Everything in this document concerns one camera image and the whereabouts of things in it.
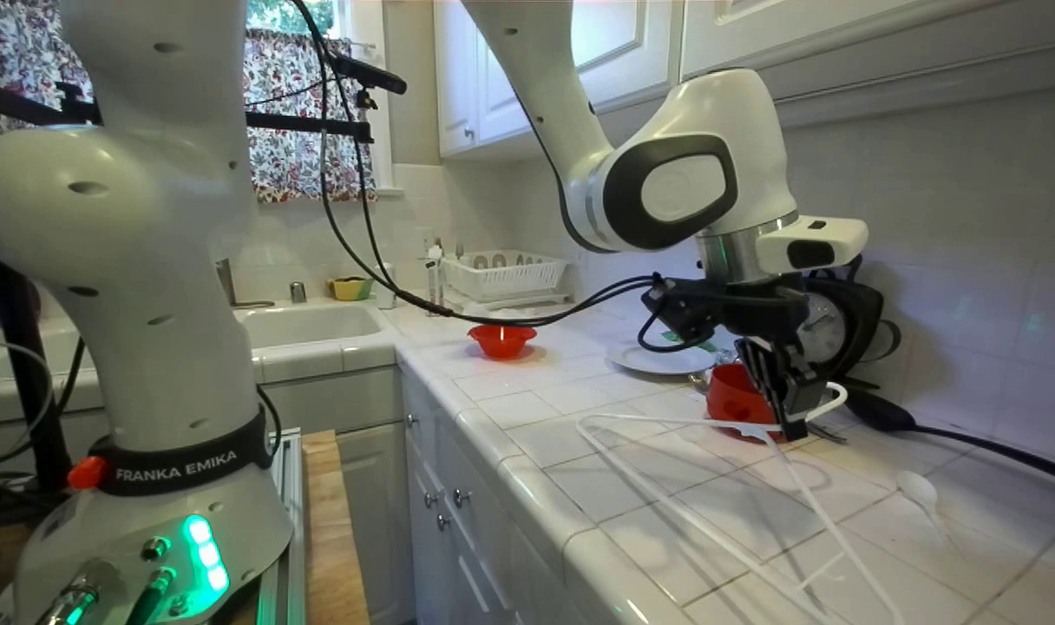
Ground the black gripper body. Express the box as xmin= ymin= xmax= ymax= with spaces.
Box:
xmin=712 ymin=276 xmax=840 ymax=383

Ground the white plastic clothes hanger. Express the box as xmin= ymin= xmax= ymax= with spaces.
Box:
xmin=572 ymin=377 xmax=913 ymax=625

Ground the red cup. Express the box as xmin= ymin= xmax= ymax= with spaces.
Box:
xmin=704 ymin=362 xmax=783 ymax=431

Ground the black table clock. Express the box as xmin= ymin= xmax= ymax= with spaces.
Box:
xmin=797 ymin=272 xmax=901 ymax=383

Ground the white round plate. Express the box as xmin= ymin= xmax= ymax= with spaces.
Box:
xmin=608 ymin=333 xmax=723 ymax=383

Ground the red bowl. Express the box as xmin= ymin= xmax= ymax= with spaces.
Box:
xmin=466 ymin=320 xmax=541 ymax=362

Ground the white dish rack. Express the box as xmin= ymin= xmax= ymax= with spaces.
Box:
xmin=437 ymin=246 xmax=572 ymax=309

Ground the white upper cabinet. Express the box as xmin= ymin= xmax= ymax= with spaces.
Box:
xmin=435 ymin=0 xmax=1055 ymax=164

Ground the white cabinet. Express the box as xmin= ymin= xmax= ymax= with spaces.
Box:
xmin=435 ymin=0 xmax=1055 ymax=164
xmin=247 ymin=357 xmax=626 ymax=625

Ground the white soap bottle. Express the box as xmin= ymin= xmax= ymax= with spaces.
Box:
xmin=420 ymin=235 xmax=450 ymax=306

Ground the white lower cabinet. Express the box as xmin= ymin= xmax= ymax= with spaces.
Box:
xmin=247 ymin=357 xmax=626 ymax=625

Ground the yellow green bowl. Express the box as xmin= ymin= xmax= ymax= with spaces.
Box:
xmin=325 ymin=272 xmax=376 ymax=306

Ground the white kitchen sink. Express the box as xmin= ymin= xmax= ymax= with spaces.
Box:
xmin=229 ymin=302 xmax=399 ymax=386

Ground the floral window curtain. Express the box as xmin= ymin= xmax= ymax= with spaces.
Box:
xmin=0 ymin=0 xmax=380 ymax=207

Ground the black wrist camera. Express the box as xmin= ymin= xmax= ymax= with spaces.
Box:
xmin=640 ymin=275 xmax=723 ymax=348

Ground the black camera cable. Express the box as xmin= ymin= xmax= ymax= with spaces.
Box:
xmin=289 ymin=0 xmax=669 ymax=333

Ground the black stereo camera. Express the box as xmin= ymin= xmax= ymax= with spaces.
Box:
xmin=316 ymin=49 xmax=414 ymax=96

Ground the black base cable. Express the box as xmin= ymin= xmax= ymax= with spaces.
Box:
xmin=0 ymin=333 xmax=89 ymax=512

